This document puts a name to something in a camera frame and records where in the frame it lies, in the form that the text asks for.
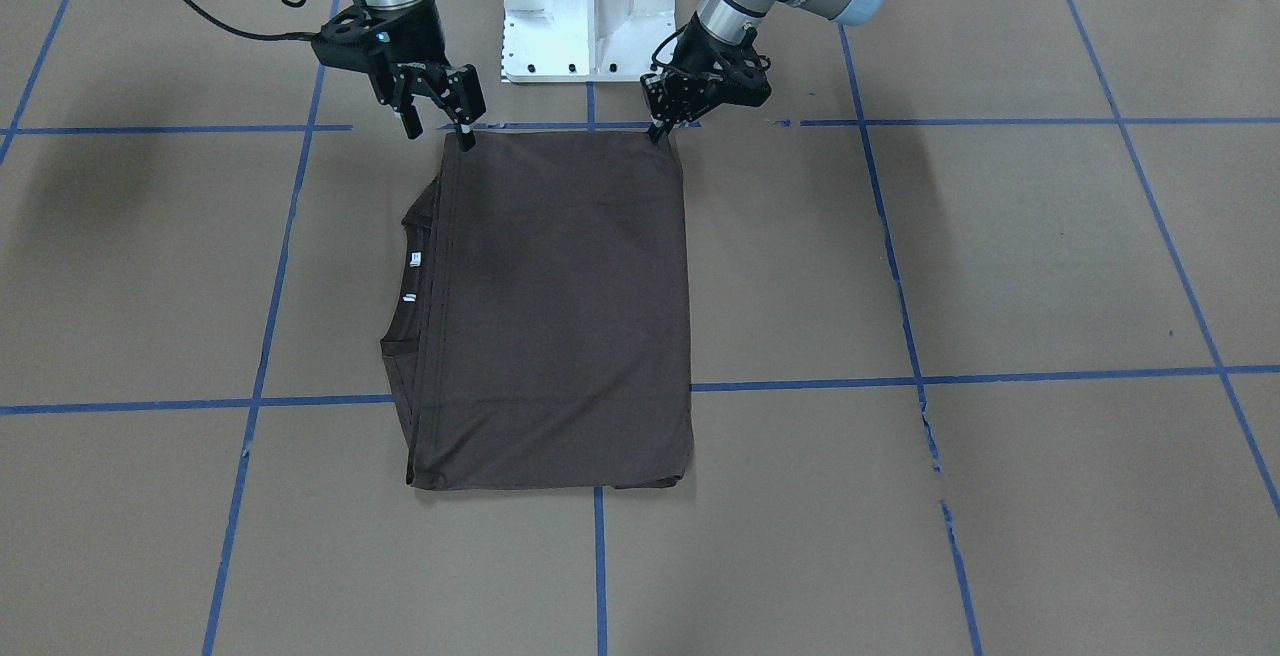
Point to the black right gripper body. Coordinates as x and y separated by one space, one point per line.
415 32

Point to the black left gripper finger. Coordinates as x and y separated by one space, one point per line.
665 114
689 109

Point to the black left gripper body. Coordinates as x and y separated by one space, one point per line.
699 49

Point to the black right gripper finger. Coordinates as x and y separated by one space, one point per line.
463 101
410 120

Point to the brown t-shirt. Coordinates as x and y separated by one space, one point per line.
541 337

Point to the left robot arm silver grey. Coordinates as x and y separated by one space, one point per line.
729 19

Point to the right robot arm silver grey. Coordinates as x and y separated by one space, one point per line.
400 46

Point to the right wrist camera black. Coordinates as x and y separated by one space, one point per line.
349 40

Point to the white pedestal column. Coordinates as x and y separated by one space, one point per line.
575 41

